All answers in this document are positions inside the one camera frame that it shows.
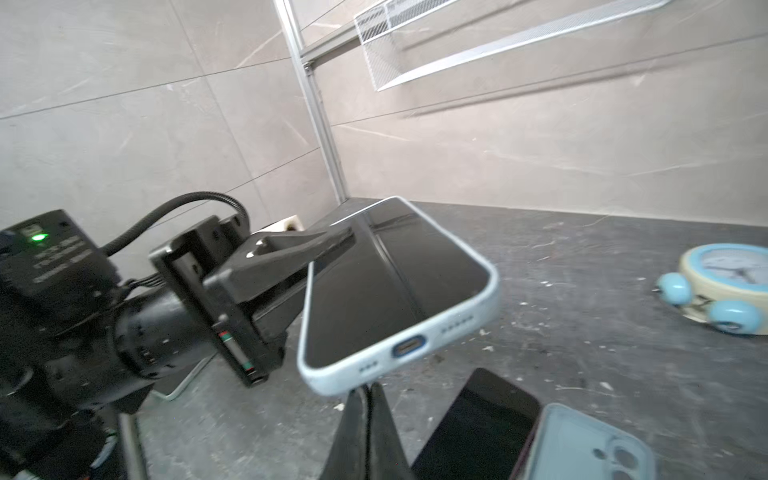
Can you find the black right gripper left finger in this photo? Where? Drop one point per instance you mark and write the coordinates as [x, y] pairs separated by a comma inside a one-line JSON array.
[[348, 456]]

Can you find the cased phone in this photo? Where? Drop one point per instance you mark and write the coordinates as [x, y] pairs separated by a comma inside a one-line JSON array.
[[403, 288], [171, 387]]

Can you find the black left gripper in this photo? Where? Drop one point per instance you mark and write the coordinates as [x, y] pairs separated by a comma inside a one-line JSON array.
[[213, 266]]

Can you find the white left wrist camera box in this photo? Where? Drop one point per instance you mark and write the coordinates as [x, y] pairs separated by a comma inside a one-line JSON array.
[[289, 224]]

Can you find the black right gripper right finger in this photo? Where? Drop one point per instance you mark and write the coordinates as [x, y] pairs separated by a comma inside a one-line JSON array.
[[386, 456]]

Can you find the light blue phone case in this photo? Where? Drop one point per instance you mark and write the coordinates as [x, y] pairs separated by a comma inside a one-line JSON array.
[[572, 445]]

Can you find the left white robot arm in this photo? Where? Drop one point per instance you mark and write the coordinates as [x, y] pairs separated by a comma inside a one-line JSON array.
[[75, 338]]

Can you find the white wire mesh basket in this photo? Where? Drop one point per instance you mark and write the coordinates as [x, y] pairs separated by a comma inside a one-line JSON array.
[[403, 41]]

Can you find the blue cream alarm clock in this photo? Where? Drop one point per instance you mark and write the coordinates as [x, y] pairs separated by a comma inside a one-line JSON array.
[[722, 285]]

